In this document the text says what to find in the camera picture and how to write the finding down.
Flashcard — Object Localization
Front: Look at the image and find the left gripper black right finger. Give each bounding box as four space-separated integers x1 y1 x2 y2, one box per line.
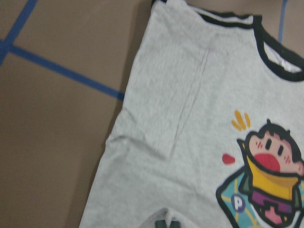
170 220 181 228

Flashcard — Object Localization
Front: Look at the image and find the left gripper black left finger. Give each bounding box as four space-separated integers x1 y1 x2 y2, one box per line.
154 220 167 228

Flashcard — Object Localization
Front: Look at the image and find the grey cartoon print t-shirt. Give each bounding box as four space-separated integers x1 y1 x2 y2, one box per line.
80 0 304 228

